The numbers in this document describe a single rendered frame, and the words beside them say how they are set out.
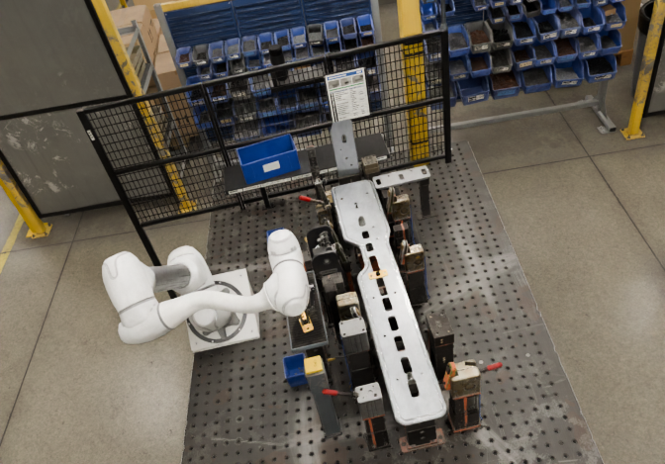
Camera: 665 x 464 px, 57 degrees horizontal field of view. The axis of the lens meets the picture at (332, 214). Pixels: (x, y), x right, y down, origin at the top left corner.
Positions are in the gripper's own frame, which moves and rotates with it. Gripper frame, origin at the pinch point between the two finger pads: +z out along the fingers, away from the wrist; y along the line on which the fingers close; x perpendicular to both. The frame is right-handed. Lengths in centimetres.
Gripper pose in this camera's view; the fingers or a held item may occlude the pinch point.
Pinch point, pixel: (303, 316)
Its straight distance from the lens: 224.8
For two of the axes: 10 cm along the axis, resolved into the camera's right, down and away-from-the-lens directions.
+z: 1.5, 7.4, 6.6
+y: 9.3, -3.3, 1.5
